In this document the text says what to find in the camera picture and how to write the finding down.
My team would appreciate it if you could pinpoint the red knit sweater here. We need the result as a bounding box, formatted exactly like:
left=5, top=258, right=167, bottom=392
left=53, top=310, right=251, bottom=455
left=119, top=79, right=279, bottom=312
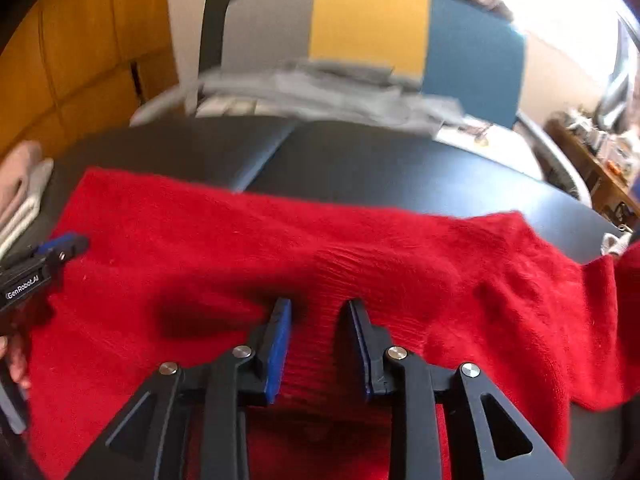
left=28, top=169, right=639, bottom=479

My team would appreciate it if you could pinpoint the grey clothes pile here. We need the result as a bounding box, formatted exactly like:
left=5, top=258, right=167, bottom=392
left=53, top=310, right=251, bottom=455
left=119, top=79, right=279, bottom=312
left=195, top=60, right=494, bottom=142

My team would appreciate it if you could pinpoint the person's left hand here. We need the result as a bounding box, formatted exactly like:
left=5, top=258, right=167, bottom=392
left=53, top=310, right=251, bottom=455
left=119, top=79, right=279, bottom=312
left=0, top=335, right=32, bottom=389

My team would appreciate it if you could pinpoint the pink folded knit garment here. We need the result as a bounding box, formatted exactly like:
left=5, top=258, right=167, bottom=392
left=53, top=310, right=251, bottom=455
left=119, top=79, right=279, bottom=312
left=0, top=141, right=42, bottom=228

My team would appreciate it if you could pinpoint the wooden panel wardrobe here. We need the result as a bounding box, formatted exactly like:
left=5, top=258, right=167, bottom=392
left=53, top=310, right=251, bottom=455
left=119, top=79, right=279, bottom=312
left=1, top=0, right=178, bottom=156

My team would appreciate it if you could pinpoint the grey yellow blue chair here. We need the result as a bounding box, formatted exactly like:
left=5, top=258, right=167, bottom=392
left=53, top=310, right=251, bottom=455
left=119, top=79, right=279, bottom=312
left=130, top=0, right=591, bottom=206

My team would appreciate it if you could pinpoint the wooden desk with clutter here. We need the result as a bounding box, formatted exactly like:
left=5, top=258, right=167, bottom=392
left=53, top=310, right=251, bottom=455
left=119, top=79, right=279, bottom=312
left=544, top=113, right=639, bottom=229

